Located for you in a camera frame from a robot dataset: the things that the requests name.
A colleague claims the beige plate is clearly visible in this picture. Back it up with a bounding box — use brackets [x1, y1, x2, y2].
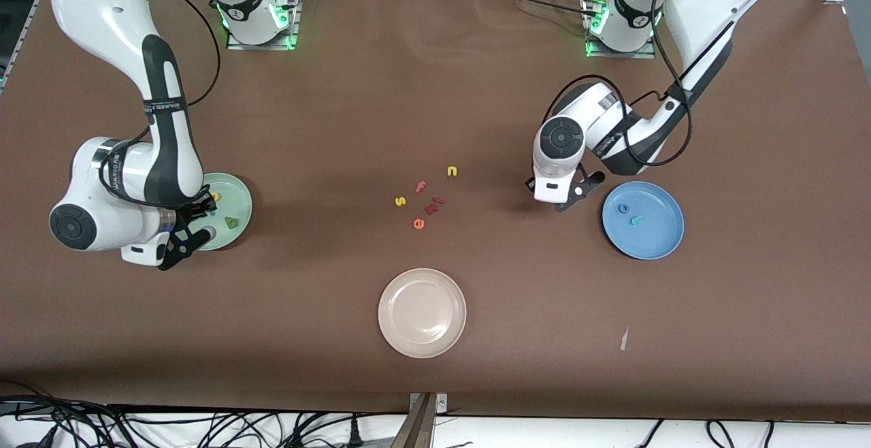
[378, 268, 467, 359]

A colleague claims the black tabletop cable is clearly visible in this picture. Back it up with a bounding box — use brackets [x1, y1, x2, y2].
[484, 0, 593, 16]

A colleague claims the brown table cover sheet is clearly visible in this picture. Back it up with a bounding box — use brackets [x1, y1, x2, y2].
[0, 0, 871, 423]

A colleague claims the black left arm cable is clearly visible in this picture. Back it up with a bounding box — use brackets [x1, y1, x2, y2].
[544, 0, 695, 166]

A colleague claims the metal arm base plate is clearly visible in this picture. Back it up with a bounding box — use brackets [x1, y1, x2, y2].
[227, 0, 303, 51]
[584, 0, 657, 59]

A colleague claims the metal mounting bracket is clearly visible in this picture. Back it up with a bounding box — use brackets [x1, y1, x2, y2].
[408, 392, 448, 413]

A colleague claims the metal camera pole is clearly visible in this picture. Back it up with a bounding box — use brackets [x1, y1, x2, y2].
[390, 394, 436, 448]

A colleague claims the light green plate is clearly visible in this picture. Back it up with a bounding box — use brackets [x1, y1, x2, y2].
[194, 172, 253, 252]

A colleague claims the aluminium table edge rail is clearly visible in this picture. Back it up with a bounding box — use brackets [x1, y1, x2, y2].
[0, 0, 43, 91]

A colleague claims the blue plate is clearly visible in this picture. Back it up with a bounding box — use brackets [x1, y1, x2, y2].
[602, 180, 685, 261]

